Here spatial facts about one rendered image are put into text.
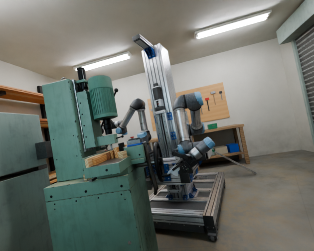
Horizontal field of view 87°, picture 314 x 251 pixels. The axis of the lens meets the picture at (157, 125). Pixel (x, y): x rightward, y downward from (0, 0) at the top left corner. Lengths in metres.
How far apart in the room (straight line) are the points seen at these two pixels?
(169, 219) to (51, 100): 1.46
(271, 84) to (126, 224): 4.44
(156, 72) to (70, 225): 1.63
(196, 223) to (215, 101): 3.28
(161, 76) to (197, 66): 2.75
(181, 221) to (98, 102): 1.30
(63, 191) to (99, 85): 0.75
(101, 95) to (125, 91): 3.59
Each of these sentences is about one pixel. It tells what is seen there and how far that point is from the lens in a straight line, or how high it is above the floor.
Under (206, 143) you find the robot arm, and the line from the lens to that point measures 1.09.
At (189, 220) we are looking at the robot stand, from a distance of 1.76.
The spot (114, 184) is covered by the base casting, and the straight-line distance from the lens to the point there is 1.10.
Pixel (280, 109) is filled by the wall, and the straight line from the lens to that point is 4.90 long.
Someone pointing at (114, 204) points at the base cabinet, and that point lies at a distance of 1.15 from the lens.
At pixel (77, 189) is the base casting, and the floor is 0.76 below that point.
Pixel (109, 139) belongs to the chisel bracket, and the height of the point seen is 1.04.
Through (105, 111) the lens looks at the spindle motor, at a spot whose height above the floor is 1.24.
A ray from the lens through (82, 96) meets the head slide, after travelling 1.34.
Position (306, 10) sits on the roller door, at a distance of 3.98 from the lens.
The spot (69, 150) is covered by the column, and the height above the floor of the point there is 1.01.
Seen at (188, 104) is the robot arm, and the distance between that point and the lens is 1.33.
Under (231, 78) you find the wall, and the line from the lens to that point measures 4.66.
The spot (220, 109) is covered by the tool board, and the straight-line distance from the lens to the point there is 4.46.
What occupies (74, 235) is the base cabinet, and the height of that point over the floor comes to 0.48.
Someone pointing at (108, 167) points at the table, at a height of 0.88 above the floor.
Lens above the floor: 1.03
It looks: 2 degrees up
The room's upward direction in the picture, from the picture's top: 11 degrees counter-clockwise
